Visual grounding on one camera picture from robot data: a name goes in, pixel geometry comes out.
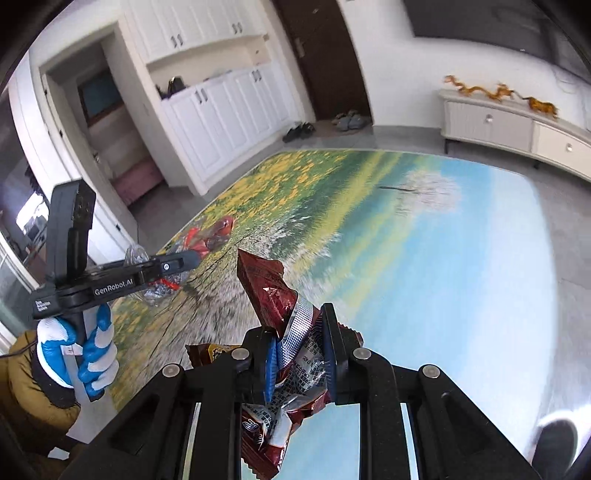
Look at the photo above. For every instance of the person's left hand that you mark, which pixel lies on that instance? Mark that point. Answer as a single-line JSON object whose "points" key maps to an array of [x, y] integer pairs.
{"points": [[99, 364]]}

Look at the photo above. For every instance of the brown snack wrapper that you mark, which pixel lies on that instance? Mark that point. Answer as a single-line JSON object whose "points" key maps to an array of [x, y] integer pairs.
{"points": [[207, 354]]}

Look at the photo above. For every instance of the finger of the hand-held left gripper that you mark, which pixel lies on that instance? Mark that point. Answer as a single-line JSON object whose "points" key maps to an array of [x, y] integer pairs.
{"points": [[171, 265]]}

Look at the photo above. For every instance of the black bag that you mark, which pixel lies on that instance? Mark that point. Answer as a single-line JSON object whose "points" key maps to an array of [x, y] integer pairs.
{"points": [[173, 87]]}

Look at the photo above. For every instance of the dark red snack wrapper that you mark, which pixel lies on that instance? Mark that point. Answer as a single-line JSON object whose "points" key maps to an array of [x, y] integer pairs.
{"points": [[272, 300]]}

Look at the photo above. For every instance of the black wall television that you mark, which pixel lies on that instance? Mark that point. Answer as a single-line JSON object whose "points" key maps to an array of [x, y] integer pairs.
{"points": [[498, 23]]}

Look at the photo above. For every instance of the red plastic wrapper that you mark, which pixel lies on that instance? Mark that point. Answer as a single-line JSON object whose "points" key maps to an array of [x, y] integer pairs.
{"points": [[214, 233]]}

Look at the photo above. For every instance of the white wall cabinet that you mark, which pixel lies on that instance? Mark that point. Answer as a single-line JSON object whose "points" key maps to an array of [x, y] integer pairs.
{"points": [[231, 110]]}

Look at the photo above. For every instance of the dark brown door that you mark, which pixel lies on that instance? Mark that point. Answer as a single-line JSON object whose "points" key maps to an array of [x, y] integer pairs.
{"points": [[323, 55]]}

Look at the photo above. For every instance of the black shoes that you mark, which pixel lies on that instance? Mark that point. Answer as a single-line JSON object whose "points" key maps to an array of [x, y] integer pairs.
{"points": [[298, 132]]}

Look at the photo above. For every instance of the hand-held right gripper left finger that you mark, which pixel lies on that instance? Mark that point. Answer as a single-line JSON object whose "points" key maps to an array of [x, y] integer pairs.
{"points": [[269, 374]]}

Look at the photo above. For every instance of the grey slippers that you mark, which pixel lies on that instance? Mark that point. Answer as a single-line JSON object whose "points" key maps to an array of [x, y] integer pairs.
{"points": [[351, 121]]}

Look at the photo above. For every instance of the white television cabinet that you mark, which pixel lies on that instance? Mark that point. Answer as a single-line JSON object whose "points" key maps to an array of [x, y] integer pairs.
{"points": [[498, 124]]}

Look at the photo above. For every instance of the red clear wrapper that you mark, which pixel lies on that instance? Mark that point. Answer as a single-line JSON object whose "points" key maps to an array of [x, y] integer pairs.
{"points": [[159, 295]]}

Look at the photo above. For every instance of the pink bench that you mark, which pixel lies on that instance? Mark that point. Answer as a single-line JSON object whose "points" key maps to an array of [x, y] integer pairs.
{"points": [[138, 180]]}

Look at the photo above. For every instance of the orange tiger ornament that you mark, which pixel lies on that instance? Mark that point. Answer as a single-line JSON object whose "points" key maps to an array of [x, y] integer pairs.
{"points": [[542, 107]]}

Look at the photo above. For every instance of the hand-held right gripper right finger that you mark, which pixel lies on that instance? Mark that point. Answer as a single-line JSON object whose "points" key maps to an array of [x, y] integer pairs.
{"points": [[330, 360]]}

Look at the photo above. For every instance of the landscape print table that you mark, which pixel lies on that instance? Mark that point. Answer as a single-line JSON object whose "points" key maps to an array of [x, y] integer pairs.
{"points": [[415, 258]]}

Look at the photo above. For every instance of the person's left forearm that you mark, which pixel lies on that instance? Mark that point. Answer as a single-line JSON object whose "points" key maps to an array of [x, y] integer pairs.
{"points": [[27, 397]]}

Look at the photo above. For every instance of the white rimmed trash bin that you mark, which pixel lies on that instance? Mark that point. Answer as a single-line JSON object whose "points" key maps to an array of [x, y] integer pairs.
{"points": [[556, 441]]}

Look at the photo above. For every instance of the orange dragon ornament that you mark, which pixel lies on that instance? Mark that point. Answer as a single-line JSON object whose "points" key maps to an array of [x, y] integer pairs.
{"points": [[480, 90]]}

